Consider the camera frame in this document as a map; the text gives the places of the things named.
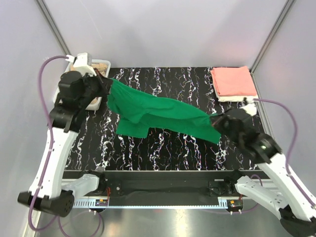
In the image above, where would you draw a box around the green t shirt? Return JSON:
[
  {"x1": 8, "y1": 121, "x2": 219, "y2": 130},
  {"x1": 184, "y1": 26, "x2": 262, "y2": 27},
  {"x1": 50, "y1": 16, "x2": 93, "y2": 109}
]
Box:
[{"x1": 107, "y1": 79, "x2": 221, "y2": 144}]

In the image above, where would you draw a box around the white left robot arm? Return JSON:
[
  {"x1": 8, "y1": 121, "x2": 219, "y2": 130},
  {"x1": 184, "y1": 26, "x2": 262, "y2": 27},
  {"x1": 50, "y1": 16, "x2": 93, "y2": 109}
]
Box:
[{"x1": 18, "y1": 71, "x2": 113, "y2": 217}]

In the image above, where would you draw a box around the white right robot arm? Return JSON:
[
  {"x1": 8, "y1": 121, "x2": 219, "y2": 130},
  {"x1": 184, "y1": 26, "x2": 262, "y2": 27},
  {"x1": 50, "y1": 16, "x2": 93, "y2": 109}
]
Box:
[{"x1": 210, "y1": 108, "x2": 316, "y2": 237}]

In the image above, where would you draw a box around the folded cream t shirt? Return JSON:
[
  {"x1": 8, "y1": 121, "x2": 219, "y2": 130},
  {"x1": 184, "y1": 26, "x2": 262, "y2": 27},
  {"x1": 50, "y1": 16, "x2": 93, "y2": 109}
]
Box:
[{"x1": 216, "y1": 89, "x2": 259, "y2": 102}]

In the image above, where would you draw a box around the beige crumpled t shirt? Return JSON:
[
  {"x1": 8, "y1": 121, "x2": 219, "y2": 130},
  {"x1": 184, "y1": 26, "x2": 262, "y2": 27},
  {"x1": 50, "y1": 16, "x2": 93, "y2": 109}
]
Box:
[{"x1": 69, "y1": 62, "x2": 109, "y2": 105}]

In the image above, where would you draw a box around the folded pink t shirt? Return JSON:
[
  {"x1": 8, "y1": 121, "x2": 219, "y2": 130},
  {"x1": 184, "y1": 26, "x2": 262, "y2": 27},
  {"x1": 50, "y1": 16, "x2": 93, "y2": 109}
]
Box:
[{"x1": 211, "y1": 66, "x2": 257, "y2": 97}]

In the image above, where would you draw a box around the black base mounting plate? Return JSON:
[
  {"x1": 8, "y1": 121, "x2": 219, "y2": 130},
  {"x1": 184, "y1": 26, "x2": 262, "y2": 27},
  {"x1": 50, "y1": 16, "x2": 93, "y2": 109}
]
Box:
[{"x1": 61, "y1": 169, "x2": 272, "y2": 207}]

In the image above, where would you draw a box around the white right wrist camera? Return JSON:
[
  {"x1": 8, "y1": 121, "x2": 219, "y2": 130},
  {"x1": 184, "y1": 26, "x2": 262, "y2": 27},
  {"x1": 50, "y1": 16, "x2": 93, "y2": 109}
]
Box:
[{"x1": 241, "y1": 97, "x2": 257, "y2": 117}]

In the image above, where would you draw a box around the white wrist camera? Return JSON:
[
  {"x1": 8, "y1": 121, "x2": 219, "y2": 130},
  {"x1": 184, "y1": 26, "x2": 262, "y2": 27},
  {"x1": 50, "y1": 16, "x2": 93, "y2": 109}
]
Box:
[
  {"x1": 66, "y1": 52, "x2": 97, "y2": 77},
  {"x1": 241, "y1": 97, "x2": 257, "y2": 117}
]

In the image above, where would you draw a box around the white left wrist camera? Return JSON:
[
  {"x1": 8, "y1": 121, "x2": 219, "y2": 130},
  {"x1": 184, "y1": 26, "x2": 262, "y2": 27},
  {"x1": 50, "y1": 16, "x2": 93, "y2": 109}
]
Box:
[{"x1": 66, "y1": 52, "x2": 97, "y2": 77}]

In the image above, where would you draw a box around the white slotted cable duct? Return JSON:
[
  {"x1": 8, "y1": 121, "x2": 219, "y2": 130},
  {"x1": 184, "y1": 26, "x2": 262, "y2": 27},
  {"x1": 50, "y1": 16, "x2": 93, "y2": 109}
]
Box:
[{"x1": 73, "y1": 196, "x2": 243, "y2": 209}]

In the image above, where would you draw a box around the left aluminium frame post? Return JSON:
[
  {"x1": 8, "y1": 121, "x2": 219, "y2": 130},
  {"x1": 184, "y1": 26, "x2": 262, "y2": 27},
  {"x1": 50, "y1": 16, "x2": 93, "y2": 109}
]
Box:
[{"x1": 35, "y1": 0, "x2": 71, "y2": 54}]

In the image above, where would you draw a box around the aluminium frame post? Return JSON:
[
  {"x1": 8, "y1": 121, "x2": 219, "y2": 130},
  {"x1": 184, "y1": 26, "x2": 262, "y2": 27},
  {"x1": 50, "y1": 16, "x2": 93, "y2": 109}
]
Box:
[
  {"x1": 250, "y1": 0, "x2": 296, "y2": 73},
  {"x1": 35, "y1": 0, "x2": 71, "y2": 54}
]

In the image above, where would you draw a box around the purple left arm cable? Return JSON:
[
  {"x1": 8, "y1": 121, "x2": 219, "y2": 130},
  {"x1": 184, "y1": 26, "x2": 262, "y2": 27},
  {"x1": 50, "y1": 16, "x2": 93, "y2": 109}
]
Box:
[{"x1": 27, "y1": 55, "x2": 104, "y2": 237}]

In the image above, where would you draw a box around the right aluminium frame post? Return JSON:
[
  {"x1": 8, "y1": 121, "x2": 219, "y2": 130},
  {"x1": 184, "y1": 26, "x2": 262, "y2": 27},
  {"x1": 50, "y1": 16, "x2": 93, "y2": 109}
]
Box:
[{"x1": 250, "y1": 0, "x2": 296, "y2": 73}]

